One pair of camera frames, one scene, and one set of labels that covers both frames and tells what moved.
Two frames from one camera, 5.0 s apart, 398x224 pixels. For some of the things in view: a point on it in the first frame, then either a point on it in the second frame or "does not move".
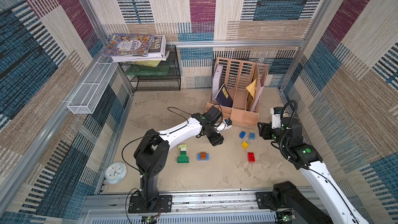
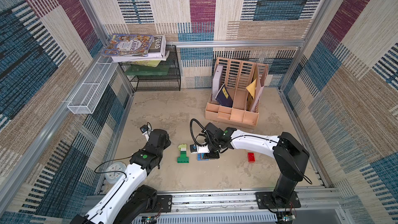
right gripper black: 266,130 → 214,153
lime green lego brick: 182,146 does not move
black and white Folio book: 157,52 does not move
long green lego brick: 183,160 does not move
